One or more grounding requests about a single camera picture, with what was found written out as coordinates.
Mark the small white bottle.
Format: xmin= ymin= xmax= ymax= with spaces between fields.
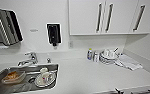
xmin=92 ymin=50 xmax=100 ymax=64

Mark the black soap dispenser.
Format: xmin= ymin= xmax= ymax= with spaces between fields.
xmin=45 ymin=22 xmax=63 ymax=48

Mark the chrome sink knob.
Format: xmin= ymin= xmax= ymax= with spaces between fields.
xmin=45 ymin=56 xmax=52 ymax=65

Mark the white cup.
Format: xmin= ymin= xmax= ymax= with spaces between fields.
xmin=35 ymin=67 xmax=57 ymax=89

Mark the chrome faucet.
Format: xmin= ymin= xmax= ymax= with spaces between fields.
xmin=16 ymin=51 xmax=39 ymax=67

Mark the stainless steel sink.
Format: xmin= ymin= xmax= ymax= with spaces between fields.
xmin=0 ymin=63 xmax=60 ymax=94

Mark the orange bowl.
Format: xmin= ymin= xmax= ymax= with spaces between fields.
xmin=1 ymin=70 xmax=27 ymax=85

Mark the paper towel dispenser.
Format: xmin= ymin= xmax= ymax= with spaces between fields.
xmin=0 ymin=7 xmax=25 ymax=47

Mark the white three-drawer unit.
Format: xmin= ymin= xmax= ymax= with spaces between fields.
xmin=126 ymin=87 xmax=150 ymax=94

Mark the white wall outlet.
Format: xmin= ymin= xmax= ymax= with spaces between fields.
xmin=67 ymin=40 xmax=74 ymax=49

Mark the white three-door wall cabinet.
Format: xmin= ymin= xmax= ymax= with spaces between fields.
xmin=67 ymin=0 xmax=150 ymax=36

